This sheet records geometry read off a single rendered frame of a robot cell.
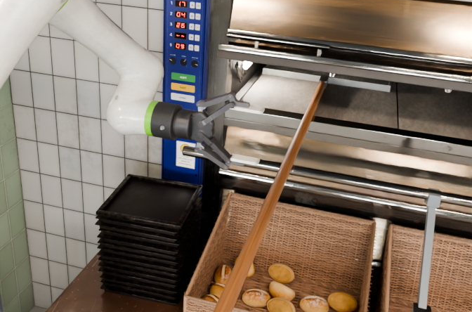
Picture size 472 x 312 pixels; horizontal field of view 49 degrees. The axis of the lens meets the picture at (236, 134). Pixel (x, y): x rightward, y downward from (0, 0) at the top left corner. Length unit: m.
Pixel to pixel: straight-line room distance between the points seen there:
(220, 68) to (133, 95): 0.56
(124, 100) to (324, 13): 0.73
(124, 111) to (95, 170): 0.91
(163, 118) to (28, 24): 0.42
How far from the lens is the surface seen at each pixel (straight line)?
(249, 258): 1.05
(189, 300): 1.68
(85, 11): 1.25
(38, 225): 2.52
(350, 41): 1.71
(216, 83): 1.85
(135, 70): 1.36
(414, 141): 1.82
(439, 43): 1.72
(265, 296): 1.85
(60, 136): 2.23
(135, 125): 1.32
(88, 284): 1.98
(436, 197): 1.48
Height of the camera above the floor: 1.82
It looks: 23 degrees down
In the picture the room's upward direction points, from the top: 4 degrees clockwise
